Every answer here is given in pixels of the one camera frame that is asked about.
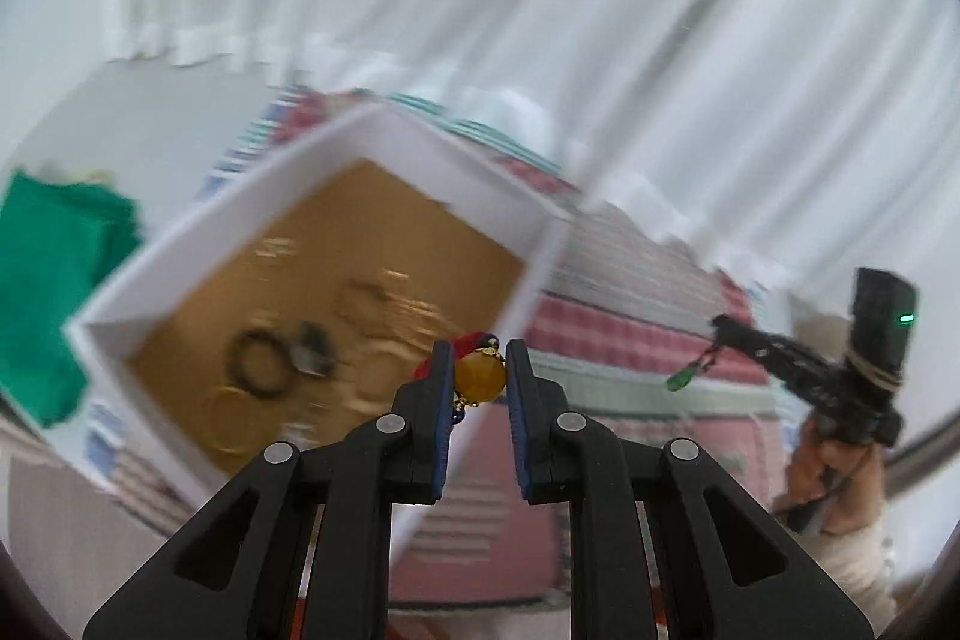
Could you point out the white box with brown bottom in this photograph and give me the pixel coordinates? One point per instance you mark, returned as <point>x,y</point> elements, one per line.
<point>360,250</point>

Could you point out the green pendant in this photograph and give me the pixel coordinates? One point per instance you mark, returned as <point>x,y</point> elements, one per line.
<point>681,379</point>

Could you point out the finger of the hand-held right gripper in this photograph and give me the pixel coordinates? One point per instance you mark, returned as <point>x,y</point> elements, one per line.
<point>772,351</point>

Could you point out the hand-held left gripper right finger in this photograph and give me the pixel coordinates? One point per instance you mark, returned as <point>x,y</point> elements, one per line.
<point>519,385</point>

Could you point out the yellow bangle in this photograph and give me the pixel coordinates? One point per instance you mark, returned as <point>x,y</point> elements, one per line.
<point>234,419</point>

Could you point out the red checked blanket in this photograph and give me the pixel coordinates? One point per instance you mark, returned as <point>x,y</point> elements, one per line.
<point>637,325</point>

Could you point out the green cloth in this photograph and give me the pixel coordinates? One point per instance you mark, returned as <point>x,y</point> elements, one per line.
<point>52,280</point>

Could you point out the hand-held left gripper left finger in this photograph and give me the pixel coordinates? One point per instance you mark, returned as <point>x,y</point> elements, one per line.
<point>439,385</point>

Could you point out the person's right hand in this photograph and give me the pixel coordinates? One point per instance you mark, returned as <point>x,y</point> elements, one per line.
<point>832,475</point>

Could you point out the person's right forearm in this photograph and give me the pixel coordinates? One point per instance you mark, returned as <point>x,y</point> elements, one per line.
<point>855,572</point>

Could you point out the black and grey trinket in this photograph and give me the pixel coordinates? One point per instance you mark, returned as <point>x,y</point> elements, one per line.
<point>313,351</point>

